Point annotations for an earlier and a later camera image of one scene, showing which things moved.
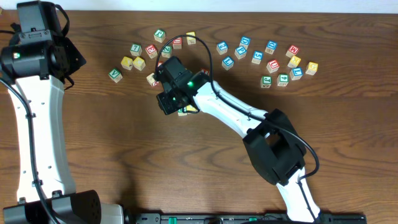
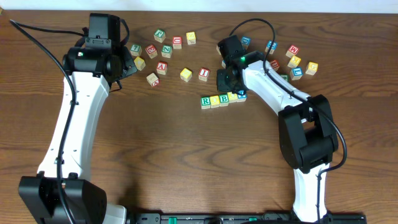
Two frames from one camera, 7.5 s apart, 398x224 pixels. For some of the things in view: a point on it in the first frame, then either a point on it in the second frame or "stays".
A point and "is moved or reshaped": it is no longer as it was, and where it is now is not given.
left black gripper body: [76, 58] -> [128, 64]
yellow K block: [294, 61] stays
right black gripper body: [171, 101] -> [226, 82]
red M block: [293, 50] stays
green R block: [181, 113] is moved or reshaped
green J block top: [160, 35] stays
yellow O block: [190, 108] is moved or reshaped
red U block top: [177, 43] stays
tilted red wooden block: [152, 79] stays
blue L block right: [296, 73] stays
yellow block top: [189, 40] stays
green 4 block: [283, 79] stays
